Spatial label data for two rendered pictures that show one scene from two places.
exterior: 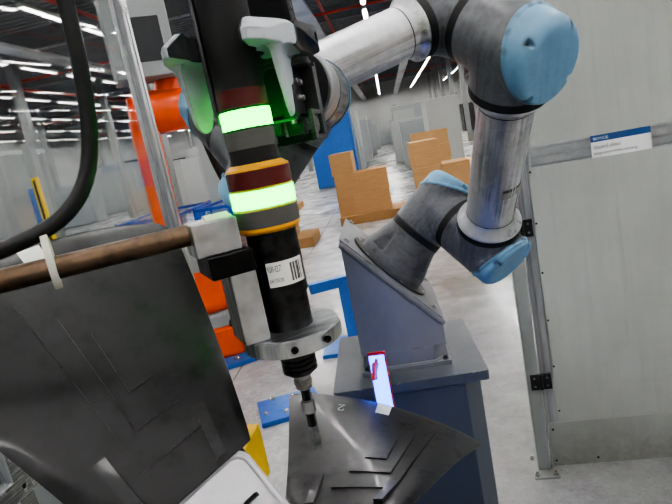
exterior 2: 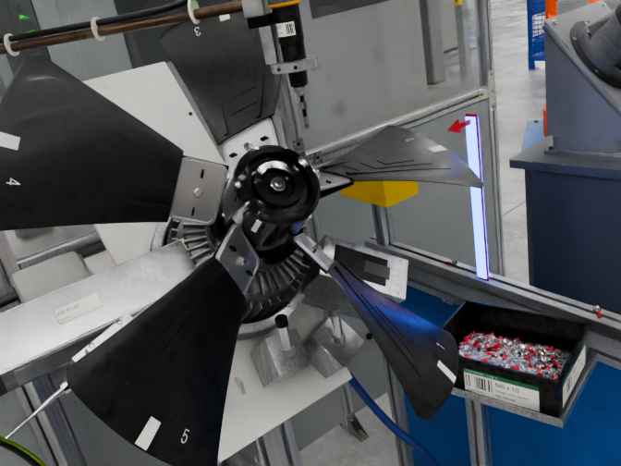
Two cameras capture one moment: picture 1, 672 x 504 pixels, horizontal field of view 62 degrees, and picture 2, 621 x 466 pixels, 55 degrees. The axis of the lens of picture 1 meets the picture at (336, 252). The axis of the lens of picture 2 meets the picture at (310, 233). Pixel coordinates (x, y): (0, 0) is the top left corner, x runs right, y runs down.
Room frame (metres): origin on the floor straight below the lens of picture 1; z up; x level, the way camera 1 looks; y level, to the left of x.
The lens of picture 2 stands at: (-0.22, -0.55, 1.46)
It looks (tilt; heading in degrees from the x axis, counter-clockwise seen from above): 23 degrees down; 46
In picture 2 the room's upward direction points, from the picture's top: 11 degrees counter-clockwise
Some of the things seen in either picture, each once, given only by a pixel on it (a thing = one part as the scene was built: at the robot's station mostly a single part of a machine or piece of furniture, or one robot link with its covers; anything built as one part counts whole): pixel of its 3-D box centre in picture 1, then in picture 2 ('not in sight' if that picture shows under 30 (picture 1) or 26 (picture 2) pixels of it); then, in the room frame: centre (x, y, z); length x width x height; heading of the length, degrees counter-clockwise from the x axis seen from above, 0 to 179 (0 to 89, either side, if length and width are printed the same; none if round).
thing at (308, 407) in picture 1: (310, 415); (304, 110); (0.38, 0.04, 1.29); 0.01 x 0.01 x 0.05
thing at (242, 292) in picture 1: (266, 278); (283, 32); (0.38, 0.05, 1.40); 0.09 x 0.07 x 0.10; 114
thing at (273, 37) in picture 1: (278, 70); not in sight; (0.38, 0.01, 1.53); 0.09 x 0.03 x 0.06; 179
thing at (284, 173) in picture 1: (258, 177); not in sight; (0.38, 0.04, 1.47); 0.04 x 0.04 x 0.01
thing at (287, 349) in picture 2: not in sight; (285, 335); (0.26, 0.04, 0.99); 0.02 x 0.02 x 0.06
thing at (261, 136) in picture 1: (250, 139); not in sight; (0.38, 0.04, 1.49); 0.03 x 0.03 x 0.01
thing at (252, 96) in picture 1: (242, 99); not in sight; (0.38, 0.04, 1.52); 0.03 x 0.03 x 0.01
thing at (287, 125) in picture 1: (279, 93); not in sight; (0.49, 0.02, 1.53); 0.12 x 0.08 x 0.09; 169
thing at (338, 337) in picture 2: not in sight; (335, 324); (0.34, 0.02, 0.96); 0.02 x 0.02 x 0.06
